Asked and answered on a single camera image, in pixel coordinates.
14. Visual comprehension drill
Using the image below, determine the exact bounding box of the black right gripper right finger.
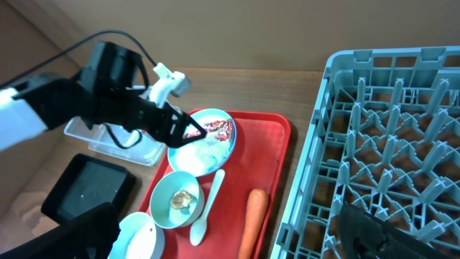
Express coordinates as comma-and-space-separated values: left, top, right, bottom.
338, 203, 449, 259

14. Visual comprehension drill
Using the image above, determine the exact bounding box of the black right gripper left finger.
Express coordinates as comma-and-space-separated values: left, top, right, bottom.
1, 202, 120, 259

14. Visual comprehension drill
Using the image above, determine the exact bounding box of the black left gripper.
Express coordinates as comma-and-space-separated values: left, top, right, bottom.
96, 91, 207, 148

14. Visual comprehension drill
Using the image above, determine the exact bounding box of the light blue rice bowl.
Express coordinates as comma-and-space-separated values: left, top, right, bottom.
108, 212, 165, 259

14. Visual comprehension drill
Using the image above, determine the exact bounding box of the red snack wrapper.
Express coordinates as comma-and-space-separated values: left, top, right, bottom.
201, 119, 234, 142

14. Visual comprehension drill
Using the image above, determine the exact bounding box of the brown food scrap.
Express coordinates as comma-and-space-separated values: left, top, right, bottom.
170, 190, 196, 210

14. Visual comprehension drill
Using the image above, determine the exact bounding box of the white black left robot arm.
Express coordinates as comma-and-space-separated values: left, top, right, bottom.
1, 42, 206, 150

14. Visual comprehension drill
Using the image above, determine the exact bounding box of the clear plastic waste bin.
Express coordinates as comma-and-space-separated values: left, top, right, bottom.
64, 117, 166, 166

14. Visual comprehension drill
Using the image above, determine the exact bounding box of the black waste tray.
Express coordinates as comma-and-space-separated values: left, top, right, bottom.
41, 153, 137, 224

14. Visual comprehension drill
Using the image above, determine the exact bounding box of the grey dishwasher rack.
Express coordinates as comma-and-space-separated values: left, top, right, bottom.
270, 46, 459, 258

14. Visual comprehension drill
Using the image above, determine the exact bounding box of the light blue plate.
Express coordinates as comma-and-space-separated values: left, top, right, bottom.
167, 109, 237, 177

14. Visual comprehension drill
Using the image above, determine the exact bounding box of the green bowl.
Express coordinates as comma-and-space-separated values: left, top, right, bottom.
149, 171, 205, 229

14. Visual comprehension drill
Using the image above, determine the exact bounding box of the white plastic spoon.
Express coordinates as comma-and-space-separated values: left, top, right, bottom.
190, 169, 226, 246

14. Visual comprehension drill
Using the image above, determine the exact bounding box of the orange carrot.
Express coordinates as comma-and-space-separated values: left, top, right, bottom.
238, 188, 269, 259

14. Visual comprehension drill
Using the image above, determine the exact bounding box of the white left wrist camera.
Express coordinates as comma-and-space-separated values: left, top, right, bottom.
148, 63, 191, 109

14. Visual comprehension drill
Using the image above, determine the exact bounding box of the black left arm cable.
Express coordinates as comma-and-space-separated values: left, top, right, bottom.
0, 29, 158, 91

